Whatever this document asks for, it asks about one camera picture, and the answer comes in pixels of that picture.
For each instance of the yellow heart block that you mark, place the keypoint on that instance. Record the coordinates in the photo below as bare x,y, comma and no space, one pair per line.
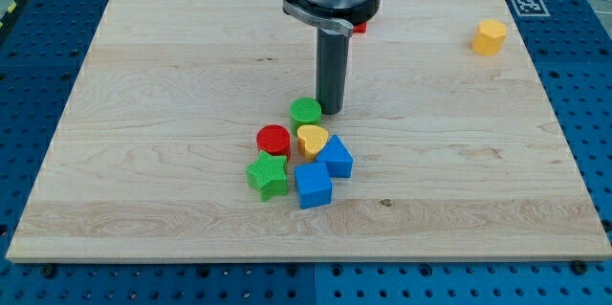
310,140

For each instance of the green cylinder block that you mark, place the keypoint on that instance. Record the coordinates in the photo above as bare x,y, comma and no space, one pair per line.
304,111

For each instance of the red cylinder block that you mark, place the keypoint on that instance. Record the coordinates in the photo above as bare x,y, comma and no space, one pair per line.
275,140

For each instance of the blue triangle block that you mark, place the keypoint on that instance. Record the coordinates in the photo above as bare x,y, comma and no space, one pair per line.
337,158

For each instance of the blue cube block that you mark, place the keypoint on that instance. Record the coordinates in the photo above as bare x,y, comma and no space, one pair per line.
313,184

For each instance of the green star block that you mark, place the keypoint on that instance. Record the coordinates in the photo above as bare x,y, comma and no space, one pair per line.
268,175

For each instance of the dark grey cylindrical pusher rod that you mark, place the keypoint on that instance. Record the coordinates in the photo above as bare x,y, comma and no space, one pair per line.
332,55

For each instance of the small red block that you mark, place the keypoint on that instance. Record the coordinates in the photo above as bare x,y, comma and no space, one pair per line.
361,28

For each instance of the light wooden board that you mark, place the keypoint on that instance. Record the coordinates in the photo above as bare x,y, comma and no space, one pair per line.
191,135

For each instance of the yellow hexagon block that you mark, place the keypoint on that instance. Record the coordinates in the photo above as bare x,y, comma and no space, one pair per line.
489,37

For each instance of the black white fiducial marker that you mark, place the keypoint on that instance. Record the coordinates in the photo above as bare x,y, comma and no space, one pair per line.
530,8

